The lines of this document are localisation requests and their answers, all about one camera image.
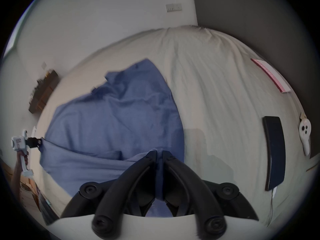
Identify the dark blue shirt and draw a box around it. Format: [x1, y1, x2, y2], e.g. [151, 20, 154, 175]
[39, 58, 185, 217]

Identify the black phone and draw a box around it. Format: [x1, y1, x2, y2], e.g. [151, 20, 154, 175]
[262, 116, 286, 191]

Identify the white hand controller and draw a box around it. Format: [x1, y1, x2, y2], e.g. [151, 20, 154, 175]
[298, 113, 312, 156]

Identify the dark padded headboard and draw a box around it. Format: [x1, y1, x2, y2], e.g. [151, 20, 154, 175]
[193, 0, 320, 159]

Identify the white cable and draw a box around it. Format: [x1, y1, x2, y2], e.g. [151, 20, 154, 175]
[267, 186, 278, 226]

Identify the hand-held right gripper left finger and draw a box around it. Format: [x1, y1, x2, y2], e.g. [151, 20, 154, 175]
[60, 150, 158, 235]

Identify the person's left hand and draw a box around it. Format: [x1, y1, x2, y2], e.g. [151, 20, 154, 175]
[15, 150, 29, 171]

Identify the bed with beige sheet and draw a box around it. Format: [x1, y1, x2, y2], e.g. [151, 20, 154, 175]
[37, 25, 320, 228]

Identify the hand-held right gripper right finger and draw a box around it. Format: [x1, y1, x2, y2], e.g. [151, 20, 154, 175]
[162, 150, 259, 235]

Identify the dark wooden shelf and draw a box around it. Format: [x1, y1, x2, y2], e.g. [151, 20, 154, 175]
[28, 69, 60, 114]

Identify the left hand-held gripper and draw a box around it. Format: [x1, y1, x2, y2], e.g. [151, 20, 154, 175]
[11, 130, 43, 177]

